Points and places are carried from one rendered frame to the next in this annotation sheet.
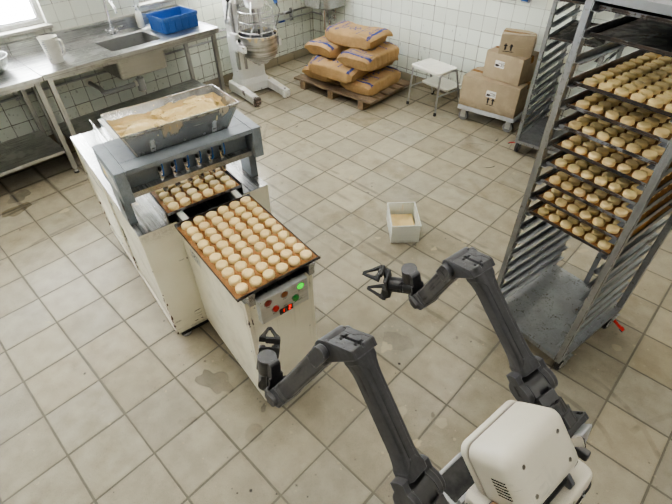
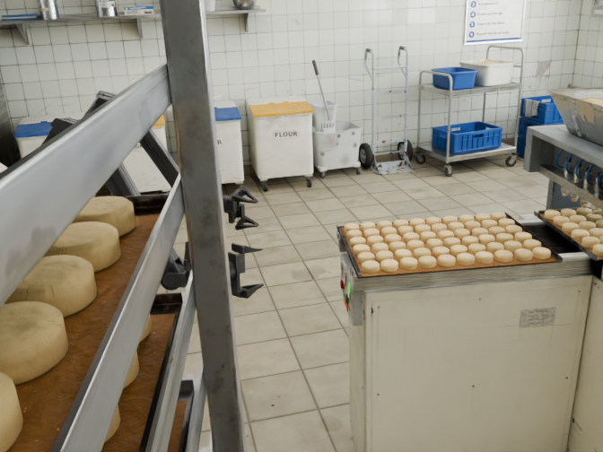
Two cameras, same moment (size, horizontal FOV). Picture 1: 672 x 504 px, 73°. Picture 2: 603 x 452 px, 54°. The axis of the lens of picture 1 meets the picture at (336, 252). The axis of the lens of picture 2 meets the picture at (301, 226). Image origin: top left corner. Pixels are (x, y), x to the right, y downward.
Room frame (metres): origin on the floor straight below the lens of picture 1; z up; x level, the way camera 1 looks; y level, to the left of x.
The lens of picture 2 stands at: (2.10, -1.28, 1.65)
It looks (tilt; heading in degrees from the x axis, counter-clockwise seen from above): 21 degrees down; 123
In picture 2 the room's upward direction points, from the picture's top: 3 degrees counter-clockwise
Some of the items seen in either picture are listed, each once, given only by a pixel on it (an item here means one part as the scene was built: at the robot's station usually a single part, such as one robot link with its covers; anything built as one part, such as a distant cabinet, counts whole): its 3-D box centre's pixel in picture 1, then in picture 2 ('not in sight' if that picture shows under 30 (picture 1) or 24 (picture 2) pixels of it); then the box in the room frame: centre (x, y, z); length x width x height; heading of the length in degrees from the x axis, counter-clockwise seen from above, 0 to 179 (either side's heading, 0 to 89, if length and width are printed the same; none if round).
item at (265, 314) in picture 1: (283, 298); (351, 288); (1.30, 0.23, 0.77); 0.24 x 0.04 x 0.14; 127
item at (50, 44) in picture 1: (53, 49); not in sight; (3.97, 2.33, 0.98); 0.20 x 0.14 x 0.20; 86
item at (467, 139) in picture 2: not in sight; (466, 137); (0.39, 4.46, 0.28); 0.56 x 0.38 x 0.20; 54
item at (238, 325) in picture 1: (251, 299); (456, 363); (1.59, 0.45, 0.45); 0.70 x 0.34 x 0.90; 37
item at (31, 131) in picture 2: not in sight; (60, 163); (-2.35, 1.83, 0.38); 0.64 x 0.54 x 0.77; 138
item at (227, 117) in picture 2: not in sight; (210, 149); (-1.44, 2.75, 0.38); 0.64 x 0.54 x 0.77; 135
